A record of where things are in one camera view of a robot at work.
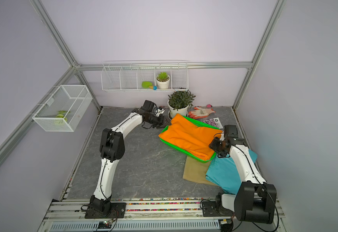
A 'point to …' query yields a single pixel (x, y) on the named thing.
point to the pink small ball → (209, 106)
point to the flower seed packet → (215, 122)
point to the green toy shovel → (148, 84)
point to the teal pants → (223, 173)
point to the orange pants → (194, 139)
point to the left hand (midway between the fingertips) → (170, 124)
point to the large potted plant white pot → (178, 102)
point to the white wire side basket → (74, 98)
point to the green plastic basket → (196, 124)
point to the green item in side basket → (61, 114)
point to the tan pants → (195, 171)
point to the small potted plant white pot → (163, 80)
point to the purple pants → (169, 122)
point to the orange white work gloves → (199, 112)
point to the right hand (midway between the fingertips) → (211, 145)
